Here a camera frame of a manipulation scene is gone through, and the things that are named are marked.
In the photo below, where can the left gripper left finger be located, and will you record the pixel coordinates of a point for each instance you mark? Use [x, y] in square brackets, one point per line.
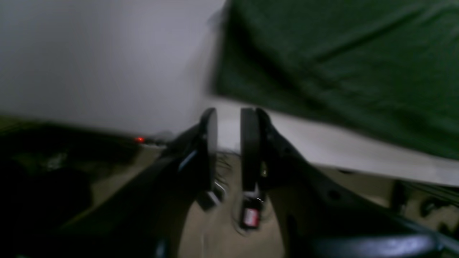
[145, 218]

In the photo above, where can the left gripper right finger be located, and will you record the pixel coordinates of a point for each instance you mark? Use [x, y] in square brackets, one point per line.
[317, 217]

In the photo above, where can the dark green t-shirt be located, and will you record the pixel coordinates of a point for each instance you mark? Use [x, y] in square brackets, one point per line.
[387, 69]

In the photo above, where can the black device with red label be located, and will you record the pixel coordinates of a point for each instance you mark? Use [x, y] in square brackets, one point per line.
[251, 210]

